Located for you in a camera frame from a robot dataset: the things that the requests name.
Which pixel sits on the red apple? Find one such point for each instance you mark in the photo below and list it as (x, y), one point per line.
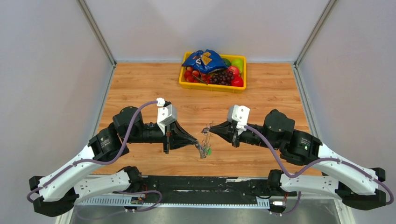
(233, 71)

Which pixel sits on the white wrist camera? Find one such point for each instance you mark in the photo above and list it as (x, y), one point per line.
(239, 114)
(166, 114)

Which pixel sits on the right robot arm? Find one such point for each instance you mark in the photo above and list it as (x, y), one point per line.
(306, 164)

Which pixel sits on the dark green avocado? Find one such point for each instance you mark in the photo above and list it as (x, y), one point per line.
(227, 62)

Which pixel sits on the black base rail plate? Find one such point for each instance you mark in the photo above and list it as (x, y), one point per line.
(204, 190)

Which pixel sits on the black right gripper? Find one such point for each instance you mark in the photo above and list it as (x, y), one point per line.
(226, 130)

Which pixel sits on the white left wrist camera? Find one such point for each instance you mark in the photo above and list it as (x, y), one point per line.
(166, 114)

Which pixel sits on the green apple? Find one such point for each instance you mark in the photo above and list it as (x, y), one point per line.
(239, 63)

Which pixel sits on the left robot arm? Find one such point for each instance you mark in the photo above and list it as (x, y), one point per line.
(58, 192)

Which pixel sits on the green key tag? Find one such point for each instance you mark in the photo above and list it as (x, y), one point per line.
(209, 151)

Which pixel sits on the red cherry cluster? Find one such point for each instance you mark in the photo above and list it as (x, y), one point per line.
(192, 75)

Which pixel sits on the red tomato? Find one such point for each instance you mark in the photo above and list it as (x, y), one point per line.
(237, 81)

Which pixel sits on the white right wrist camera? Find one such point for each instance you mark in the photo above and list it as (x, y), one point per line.
(239, 114)

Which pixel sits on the purple grape bunch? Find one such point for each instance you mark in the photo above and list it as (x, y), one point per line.
(223, 77)

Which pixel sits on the yellow plastic bin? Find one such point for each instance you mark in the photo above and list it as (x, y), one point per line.
(214, 87)

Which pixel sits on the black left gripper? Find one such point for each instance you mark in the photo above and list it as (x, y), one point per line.
(177, 137)

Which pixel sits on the blue chips bag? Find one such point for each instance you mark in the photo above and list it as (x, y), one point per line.
(205, 61)

